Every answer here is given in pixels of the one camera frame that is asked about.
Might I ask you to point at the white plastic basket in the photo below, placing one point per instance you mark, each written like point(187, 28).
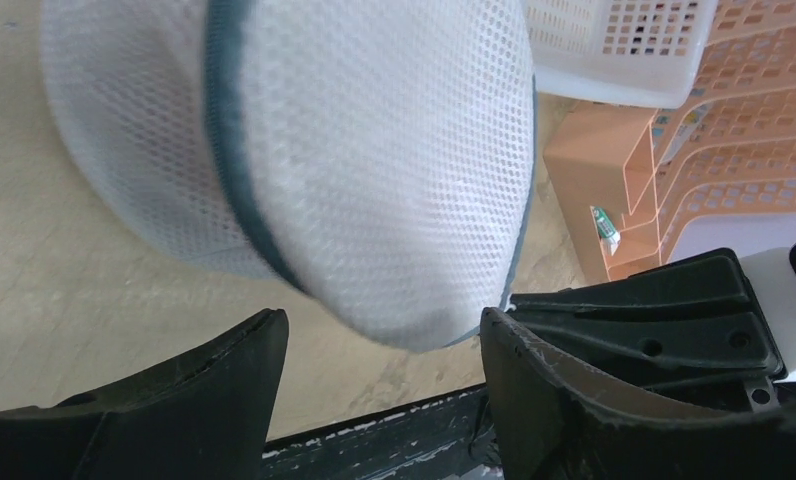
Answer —
point(641, 53)

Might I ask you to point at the green white tube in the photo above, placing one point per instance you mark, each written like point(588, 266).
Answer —
point(609, 236)

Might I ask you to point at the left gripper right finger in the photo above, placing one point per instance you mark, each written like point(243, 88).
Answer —
point(557, 417)

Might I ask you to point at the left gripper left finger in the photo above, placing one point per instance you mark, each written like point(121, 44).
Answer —
point(203, 414)

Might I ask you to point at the orange plastic organizer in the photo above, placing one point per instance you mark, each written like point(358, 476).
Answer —
point(728, 151)

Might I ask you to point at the white mesh laundry bag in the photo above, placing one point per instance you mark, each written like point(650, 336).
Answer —
point(377, 156)

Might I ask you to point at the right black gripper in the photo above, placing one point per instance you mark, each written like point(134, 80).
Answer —
point(698, 321)

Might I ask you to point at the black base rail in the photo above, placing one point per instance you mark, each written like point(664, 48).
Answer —
point(442, 437)

